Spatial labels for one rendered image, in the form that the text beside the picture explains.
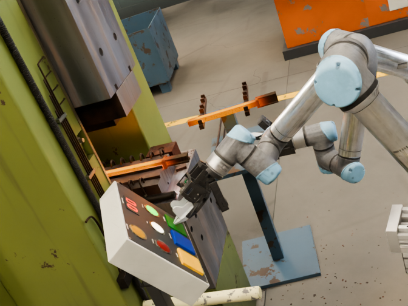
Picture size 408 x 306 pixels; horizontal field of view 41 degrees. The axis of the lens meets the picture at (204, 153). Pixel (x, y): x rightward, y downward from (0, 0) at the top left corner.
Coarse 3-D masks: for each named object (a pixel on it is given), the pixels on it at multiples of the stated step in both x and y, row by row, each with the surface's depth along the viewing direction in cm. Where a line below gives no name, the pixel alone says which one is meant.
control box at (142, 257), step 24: (120, 192) 158; (120, 216) 145; (144, 216) 155; (120, 240) 136; (144, 240) 140; (168, 240) 152; (120, 264) 136; (144, 264) 138; (168, 264) 140; (168, 288) 143; (192, 288) 144
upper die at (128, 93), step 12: (132, 72) 199; (132, 84) 197; (120, 96) 185; (132, 96) 195; (84, 108) 188; (96, 108) 187; (108, 108) 186; (120, 108) 186; (84, 120) 191; (96, 120) 190; (108, 120) 189
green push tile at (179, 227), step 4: (168, 216) 169; (168, 220) 166; (172, 220) 168; (168, 224) 163; (172, 224) 165; (180, 224) 171; (172, 228) 163; (176, 228) 164; (180, 228) 167; (180, 232) 164; (184, 232) 167
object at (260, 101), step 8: (264, 96) 233; (272, 96) 233; (240, 104) 236; (248, 104) 234; (256, 104) 234; (264, 104) 235; (216, 112) 238; (224, 112) 236; (232, 112) 236; (192, 120) 239; (208, 120) 239
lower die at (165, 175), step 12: (156, 156) 218; (168, 156) 215; (108, 168) 223; (144, 168) 210; (156, 168) 208; (168, 168) 213; (120, 180) 210; (132, 180) 207; (144, 180) 206; (156, 180) 203; (168, 180) 210; (156, 192) 202
